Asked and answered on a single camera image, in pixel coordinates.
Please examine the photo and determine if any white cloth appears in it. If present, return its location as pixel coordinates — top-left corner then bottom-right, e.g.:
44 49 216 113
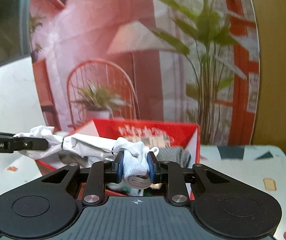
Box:
14 125 159 190

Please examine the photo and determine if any grey knitted cloth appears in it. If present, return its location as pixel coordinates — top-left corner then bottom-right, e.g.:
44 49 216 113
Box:
58 146 191 168

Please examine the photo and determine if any green string tassel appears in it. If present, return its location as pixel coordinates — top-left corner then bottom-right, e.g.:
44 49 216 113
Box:
143 190 155 197

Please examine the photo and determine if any printed living room backdrop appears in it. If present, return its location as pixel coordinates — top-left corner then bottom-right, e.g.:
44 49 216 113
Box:
29 0 259 145

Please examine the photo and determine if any red strawberry cardboard box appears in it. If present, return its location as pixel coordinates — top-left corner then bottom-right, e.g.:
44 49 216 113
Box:
37 119 200 196

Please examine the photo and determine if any cartoon printed tablecloth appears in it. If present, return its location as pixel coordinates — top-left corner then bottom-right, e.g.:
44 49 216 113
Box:
0 153 286 239

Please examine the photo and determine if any wooden door panel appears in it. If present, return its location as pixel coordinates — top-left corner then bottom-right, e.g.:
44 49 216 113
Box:
252 0 286 151

